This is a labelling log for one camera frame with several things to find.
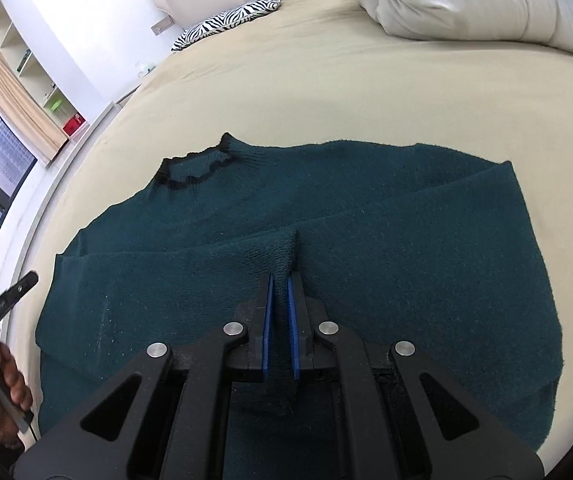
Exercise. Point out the zebra print pillow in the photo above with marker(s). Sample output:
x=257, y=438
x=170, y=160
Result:
x=226, y=17

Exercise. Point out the green storage box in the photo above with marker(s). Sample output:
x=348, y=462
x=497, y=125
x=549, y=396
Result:
x=57, y=104

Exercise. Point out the beige bed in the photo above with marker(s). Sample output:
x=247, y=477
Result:
x=316, y=85

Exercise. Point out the red storage box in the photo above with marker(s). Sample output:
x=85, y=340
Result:
x=73, y=125

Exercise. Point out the beige curtain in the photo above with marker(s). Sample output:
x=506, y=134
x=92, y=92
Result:
x=16, y=95

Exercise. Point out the white duvet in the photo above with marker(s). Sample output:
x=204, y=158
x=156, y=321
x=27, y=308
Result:
x=441, y=0

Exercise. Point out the white wall shelf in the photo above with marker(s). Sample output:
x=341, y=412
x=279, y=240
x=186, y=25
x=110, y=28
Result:
x=31, y=67

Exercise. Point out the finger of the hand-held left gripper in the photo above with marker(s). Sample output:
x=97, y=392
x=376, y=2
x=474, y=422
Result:
x=6, y=302

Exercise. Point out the dark green knit sweater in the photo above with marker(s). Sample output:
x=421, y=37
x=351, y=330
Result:
x=366, y=220

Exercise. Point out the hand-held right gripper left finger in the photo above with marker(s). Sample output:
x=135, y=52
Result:
x=268, y=330

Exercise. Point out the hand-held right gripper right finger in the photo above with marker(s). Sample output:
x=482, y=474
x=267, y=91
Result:
x=293, y=330

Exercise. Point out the grey wall plate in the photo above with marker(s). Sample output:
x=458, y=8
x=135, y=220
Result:
x=161, y=26

